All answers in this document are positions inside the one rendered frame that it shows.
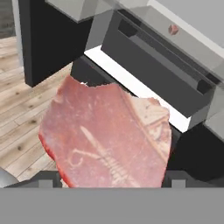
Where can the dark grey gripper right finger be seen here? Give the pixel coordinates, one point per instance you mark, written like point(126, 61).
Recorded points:
point(182, 180)

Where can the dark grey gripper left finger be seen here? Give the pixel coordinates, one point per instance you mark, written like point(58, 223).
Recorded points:
point(43, 180)

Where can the raw red steak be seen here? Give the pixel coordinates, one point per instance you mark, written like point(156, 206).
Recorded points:
point(108, 137)

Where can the dark oven door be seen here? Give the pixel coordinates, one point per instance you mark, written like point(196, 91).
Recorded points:
point(151, 70)

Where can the white oven bottom drawer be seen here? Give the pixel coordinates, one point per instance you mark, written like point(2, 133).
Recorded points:
point(128, 76)

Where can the black cabinet side panel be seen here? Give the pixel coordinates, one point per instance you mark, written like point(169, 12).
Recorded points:
point(52, 43)

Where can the red oven knob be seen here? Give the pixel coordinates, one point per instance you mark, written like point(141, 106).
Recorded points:
point(173, 29)

